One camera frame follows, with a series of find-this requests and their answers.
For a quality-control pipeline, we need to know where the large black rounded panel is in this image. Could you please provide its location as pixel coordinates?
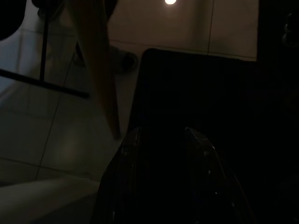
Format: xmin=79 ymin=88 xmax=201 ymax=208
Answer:
xmin=129 ymin=48 xmax=299 ymax=224

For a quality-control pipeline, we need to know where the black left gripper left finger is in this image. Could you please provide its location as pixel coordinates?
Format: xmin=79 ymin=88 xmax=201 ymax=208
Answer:
xmin=92 ymin=126 xmax=143 ymax=224

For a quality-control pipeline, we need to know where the light wooden chair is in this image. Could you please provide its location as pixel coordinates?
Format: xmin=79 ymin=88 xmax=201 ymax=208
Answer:
xmin=64 ymin=0 xmax=121 ymax=140

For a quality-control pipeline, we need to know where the black metal frame chair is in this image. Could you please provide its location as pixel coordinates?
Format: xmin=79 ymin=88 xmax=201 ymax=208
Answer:
xmin=0 ymin=14 xmax=90 ymax=99

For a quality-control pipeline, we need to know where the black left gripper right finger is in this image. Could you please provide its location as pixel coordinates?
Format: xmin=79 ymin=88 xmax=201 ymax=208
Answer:
xmin=184 ymin=126 xmax=256 ymax=224

